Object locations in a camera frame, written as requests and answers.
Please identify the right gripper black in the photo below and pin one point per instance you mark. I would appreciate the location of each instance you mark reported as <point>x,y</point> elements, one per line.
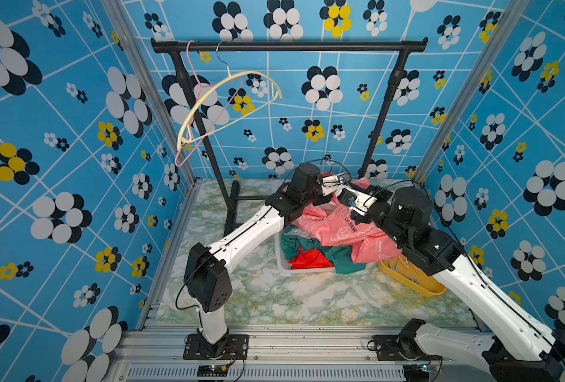
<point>381,194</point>

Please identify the pink printed jacket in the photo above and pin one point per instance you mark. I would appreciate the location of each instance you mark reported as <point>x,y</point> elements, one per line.
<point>358,244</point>

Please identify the green letter jacket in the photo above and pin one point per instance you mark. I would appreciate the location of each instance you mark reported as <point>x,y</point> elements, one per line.
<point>340,256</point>

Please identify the red white rainbow jacket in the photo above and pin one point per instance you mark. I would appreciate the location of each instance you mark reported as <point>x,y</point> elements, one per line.
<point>309,259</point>

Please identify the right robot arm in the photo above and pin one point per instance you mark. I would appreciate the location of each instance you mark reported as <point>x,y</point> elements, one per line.
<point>518,347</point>

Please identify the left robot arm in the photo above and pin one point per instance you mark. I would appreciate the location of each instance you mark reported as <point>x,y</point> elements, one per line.
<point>209,267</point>

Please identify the yellow plastic tub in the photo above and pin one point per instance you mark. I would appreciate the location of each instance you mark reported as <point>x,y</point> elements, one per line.
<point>401,270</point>

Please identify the white plastic basket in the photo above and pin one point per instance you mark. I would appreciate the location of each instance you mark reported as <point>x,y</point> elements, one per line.
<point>281,257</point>

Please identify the black clothes rack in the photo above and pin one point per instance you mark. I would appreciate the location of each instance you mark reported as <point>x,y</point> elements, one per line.
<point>193,127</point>

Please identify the green circuit board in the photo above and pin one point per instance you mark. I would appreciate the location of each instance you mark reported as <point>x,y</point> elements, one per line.
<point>212,371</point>

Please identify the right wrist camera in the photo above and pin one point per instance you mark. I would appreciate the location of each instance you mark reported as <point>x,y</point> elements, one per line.
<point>360,202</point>

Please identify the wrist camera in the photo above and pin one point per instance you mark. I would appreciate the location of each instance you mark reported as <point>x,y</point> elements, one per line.
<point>331,184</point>
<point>360,202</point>

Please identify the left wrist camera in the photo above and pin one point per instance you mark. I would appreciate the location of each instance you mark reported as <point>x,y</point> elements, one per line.
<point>331,184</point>

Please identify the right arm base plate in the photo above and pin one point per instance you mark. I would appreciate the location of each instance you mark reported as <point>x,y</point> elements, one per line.
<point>391,348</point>

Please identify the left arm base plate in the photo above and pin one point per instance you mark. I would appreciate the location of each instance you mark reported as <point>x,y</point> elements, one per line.
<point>230,347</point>

